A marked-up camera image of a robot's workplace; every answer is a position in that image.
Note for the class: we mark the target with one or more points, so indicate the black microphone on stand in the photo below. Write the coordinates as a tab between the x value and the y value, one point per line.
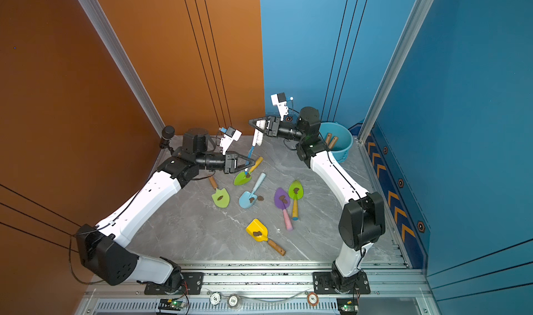
167	134

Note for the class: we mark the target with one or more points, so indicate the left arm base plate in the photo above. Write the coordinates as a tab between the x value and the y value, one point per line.
189	283

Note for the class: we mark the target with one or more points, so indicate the green circuit board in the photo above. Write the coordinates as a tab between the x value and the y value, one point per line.
170	305
347	307

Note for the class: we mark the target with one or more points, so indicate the turquoise plastic bucket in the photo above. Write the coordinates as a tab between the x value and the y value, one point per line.
342	138

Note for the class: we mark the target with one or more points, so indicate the purple trowel pink handle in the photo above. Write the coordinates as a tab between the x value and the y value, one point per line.
282	202

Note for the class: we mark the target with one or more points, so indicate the scrub brush blue white handle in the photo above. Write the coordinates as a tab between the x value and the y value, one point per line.
257	141

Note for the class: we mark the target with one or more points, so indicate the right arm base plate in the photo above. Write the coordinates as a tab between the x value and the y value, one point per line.
332	282

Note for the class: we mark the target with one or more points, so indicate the light blue scoop trowel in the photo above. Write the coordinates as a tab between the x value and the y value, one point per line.
250	197

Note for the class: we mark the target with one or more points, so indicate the green leaf trowel yellow handle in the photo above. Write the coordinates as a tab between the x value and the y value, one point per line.
296	193

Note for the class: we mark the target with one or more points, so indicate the yellow scoop wooden handle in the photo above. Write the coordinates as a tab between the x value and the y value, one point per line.
259	233

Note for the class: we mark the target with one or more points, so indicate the light green trowel wooden handle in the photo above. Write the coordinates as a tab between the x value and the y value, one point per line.
333	142

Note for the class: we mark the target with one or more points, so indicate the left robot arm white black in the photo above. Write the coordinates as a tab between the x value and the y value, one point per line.
103	248

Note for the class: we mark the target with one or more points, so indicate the green circuit board right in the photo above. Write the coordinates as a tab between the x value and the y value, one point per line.
347	307

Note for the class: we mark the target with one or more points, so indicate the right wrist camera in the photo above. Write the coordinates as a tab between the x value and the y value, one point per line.
280	101

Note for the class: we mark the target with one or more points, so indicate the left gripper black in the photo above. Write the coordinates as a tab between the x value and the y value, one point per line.
231	161

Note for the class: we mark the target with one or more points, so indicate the green circuit board left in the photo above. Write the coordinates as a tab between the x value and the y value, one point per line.
170	305

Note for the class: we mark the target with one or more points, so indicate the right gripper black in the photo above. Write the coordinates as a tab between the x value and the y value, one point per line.
275	122

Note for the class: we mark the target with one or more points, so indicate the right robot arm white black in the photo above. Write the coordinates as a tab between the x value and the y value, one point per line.
362	220

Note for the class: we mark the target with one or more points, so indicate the red rimmed round sticker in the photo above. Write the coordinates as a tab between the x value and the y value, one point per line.
312	299

